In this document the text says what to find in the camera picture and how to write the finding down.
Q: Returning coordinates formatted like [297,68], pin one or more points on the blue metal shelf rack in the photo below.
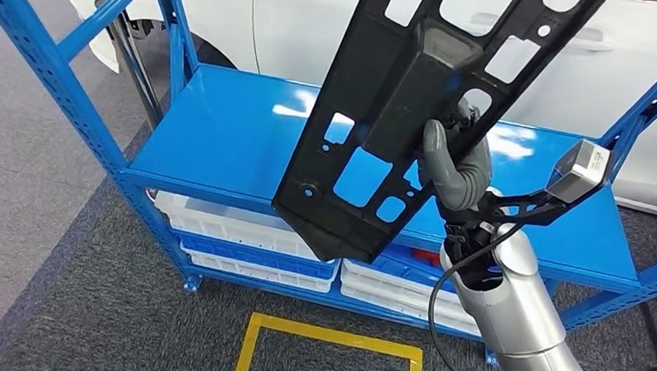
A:
[233,129]

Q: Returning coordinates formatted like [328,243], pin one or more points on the black perforated plastic panel part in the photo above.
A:
[394,95]

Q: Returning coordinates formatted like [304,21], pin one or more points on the small red item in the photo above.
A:
[427,257]

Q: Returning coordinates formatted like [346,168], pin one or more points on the yellow floor tape square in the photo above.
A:
[323,333]

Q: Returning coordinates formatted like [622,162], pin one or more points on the white plastic bin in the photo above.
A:
[214,222]
[390,292]
[400,314]
[251,276]

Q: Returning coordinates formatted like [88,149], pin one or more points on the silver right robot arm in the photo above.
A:
[518,316]

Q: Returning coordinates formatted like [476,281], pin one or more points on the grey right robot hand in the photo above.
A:
[463,183]

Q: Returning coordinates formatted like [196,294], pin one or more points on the white car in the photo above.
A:
[300,23]

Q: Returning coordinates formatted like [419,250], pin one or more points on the dark metal pole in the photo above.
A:
[133,63]

